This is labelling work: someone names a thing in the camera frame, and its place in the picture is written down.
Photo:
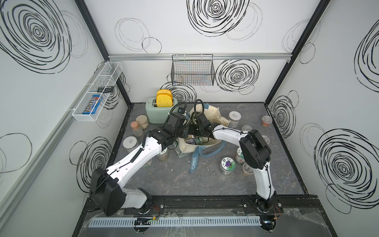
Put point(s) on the yellow toast slice front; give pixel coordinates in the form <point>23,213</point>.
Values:
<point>164,100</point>

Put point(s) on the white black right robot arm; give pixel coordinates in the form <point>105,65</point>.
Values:
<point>255,150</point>

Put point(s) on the black corner frame post left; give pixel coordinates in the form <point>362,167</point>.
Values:
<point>99,43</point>

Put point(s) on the blue candy packet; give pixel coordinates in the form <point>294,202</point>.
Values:
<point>92,106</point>

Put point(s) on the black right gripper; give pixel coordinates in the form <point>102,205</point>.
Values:
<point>192,127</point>

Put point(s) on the red bee label seed jar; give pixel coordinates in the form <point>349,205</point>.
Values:
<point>266,121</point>

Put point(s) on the grey wall rail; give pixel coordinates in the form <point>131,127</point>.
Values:
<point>199,56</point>
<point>34,113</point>

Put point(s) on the grey wall rail back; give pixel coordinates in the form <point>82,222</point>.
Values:
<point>199,56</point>

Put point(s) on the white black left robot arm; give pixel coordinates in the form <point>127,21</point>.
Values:
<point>107,184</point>

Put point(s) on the yellow toast slice back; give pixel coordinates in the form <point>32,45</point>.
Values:
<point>164,91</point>

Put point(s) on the black small box on shelf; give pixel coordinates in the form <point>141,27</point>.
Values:
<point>105,90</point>

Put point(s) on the grey wall rail left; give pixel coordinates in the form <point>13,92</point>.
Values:
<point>34,113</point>

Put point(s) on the orange label small jar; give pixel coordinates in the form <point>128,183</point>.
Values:
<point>247,170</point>

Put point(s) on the beige lid jar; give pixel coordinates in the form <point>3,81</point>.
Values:
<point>143,121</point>

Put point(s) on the white wire wall shelf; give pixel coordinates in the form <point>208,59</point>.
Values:
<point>105,75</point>

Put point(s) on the cream canvas bag blue handles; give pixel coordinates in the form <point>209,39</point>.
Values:
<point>203,119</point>

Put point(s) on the yellow toast slice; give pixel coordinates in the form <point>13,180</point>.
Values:
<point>164,100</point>
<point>164,91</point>

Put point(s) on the large radish label seed jar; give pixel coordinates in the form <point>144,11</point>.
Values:
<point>239,158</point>

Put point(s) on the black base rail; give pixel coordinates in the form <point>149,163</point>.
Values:
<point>247,204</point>

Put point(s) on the mint green toaster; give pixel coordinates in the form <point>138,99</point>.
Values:
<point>156,114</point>

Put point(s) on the pink lid small jar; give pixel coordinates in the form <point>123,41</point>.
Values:
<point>136,129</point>

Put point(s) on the black wire wall basket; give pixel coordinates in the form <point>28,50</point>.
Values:
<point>193,72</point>

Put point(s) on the white slotted cable duct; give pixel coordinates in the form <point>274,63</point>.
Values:
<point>212,221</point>

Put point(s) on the purple stripe label jar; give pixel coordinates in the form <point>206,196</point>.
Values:
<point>194,141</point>

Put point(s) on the silver label jar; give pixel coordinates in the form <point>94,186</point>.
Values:
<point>234,118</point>

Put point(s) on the black corner frame post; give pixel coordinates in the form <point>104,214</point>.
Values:
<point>99,43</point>
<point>315,18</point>

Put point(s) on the sunflower label tall jar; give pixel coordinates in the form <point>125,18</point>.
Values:
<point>130,143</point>

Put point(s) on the black corner frame post right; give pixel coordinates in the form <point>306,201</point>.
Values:
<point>315,18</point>

